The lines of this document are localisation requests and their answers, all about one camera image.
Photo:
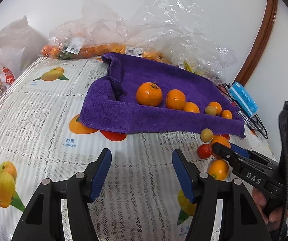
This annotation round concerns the purple towel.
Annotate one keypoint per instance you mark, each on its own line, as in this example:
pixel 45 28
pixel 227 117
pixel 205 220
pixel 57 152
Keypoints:
pixel 111 105

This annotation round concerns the blue tissue pack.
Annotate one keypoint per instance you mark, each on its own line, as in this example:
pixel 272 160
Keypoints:
pixel 245 101

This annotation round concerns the red tomato on table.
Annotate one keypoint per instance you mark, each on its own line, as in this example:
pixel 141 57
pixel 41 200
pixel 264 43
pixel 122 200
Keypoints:
pixel 204 151

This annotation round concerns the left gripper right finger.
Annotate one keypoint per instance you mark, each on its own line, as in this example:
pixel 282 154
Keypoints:
pixel 186 173

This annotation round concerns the white plastic bag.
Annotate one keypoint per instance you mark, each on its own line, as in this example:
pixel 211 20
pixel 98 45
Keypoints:
pixel 20 46

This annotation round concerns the brown wooden door frame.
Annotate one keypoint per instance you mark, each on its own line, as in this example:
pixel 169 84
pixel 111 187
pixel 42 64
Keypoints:
pixel 259 44

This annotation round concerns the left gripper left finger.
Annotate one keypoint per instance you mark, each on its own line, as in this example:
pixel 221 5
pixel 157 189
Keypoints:
pixel 96 175

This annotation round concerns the orange kumquat on table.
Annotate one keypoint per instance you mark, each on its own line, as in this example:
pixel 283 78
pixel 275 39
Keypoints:
pixel 219 169

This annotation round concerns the person's right hand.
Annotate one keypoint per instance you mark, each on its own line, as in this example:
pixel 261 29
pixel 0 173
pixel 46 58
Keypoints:
pixel 274 219

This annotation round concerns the small yellow-green fruit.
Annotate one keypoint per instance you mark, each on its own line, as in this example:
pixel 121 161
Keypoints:
pixel 206 135

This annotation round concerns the large orange mandarin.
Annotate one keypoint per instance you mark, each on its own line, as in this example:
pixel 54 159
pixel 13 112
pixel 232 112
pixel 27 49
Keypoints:
pixel 149 94

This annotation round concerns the clear bag of yellow fruit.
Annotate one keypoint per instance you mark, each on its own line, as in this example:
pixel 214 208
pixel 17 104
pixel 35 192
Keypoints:
pixel 200 56

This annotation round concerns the round orange mandarin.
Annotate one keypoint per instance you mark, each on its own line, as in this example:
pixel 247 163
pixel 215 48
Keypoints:
pixel 175 99

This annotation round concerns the clear bag of kumquats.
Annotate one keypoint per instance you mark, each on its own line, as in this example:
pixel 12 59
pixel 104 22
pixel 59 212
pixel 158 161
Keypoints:
pixel 157 21

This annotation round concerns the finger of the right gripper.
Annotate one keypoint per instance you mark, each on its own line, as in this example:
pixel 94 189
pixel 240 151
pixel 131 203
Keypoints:
pixel 227 154

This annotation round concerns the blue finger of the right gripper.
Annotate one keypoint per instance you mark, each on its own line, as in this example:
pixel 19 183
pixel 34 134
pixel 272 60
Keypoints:
pixel 241 151

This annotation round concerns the brown-green round fruit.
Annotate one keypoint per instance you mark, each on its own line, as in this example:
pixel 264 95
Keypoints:
pixel 210 110

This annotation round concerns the clear bag of mandarins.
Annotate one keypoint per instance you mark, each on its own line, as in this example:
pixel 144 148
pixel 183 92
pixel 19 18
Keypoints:
pixel 100 30

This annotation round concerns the small orange kumquat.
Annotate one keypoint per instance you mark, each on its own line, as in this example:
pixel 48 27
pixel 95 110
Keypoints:
pixel 191 107

